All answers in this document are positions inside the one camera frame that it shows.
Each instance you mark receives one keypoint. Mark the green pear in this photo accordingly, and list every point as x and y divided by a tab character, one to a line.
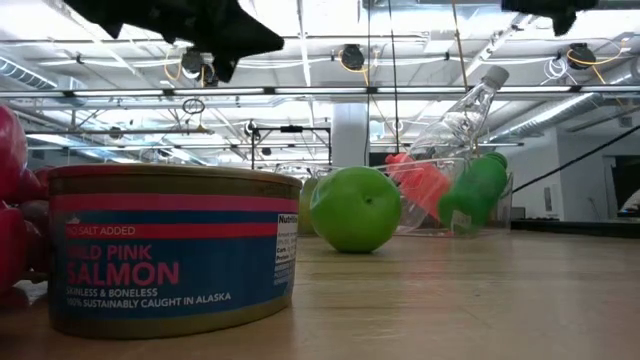
306	210

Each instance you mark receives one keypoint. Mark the red bell pepper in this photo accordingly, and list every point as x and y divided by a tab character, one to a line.
10	150

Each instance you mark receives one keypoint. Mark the orange squeeze bottle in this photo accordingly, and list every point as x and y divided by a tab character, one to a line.
420	182

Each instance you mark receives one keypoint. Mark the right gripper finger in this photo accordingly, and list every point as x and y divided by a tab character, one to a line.
525	5

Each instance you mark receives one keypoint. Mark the dark red grape bunch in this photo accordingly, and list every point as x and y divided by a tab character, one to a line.
39	225

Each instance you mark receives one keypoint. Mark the salmon can gold lid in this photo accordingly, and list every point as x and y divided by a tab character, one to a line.
175	260

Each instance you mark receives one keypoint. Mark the thin black vertical pole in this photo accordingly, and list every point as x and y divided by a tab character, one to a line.
368	75

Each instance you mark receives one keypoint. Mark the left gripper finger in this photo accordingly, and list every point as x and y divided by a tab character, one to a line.
240	30

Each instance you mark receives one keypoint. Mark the green apple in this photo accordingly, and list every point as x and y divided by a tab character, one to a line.
355	210

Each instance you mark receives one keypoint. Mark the clear water bottle white cap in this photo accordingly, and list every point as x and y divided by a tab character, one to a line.
460	120

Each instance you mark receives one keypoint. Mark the green squeeze bottle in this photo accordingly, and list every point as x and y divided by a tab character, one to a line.
475	195

